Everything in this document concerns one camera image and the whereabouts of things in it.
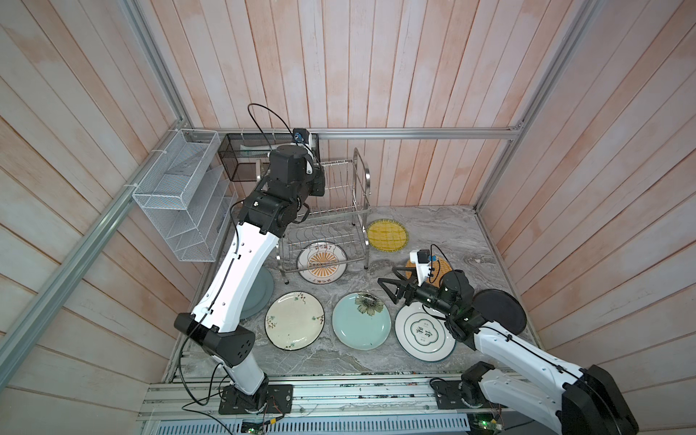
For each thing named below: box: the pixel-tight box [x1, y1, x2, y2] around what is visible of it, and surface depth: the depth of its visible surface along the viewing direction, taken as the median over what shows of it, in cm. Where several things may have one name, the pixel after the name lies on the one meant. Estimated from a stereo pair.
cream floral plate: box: [264, 290, 326, 351], surface depth 90 cm
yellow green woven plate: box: [366, 218, 409, 253], surface depth 113 cm
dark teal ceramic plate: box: [240, 266, 274, 319], surface depth 92 cm
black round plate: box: [472, 288, 527, 336], surface depth 93 cm
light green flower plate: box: [331, 291, 393, 351], surface depth 89 cm
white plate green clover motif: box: [394, 300, 457, 363], surface depth 85 cm
